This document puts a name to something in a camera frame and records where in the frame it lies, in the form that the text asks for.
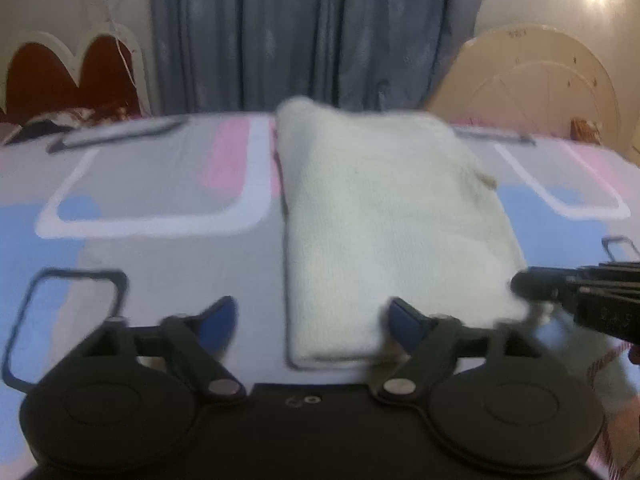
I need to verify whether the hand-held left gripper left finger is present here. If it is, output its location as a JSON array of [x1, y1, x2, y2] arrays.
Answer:
[[82, 296, 248, 402]]

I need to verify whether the small brown object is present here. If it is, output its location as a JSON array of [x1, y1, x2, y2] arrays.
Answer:
[[570, 117, 602, 145]]

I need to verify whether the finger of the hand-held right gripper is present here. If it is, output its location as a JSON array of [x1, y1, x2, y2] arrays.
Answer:
[[509, 266, 581, 307]]

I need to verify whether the red headboard with white frame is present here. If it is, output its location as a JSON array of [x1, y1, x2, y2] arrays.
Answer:
[[0, 22, 153, 126]]

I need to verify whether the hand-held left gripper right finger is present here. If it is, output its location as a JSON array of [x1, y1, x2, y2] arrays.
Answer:
[[376, 296, 548, 403]]

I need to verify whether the thin white hanging cord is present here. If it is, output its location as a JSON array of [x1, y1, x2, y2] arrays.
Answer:
[[89, 0, 152, 113]]

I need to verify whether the dark printed pillow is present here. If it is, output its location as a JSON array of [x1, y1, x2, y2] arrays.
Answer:
[[0, 106, 142, 147]]

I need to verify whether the grey-blue curtain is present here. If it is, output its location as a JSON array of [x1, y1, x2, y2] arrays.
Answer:
[[149, 0, 496, 115]]

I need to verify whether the cream cloth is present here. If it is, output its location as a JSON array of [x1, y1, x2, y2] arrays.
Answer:
[[275, 96, 533, 372]]

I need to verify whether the pastel patterned bed sheet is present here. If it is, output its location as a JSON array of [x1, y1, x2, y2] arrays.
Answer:
[[0, 112, 640, 480]]

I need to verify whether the cream round bed board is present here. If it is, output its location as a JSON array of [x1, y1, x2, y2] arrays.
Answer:
[[425, 22, 640, 168]]

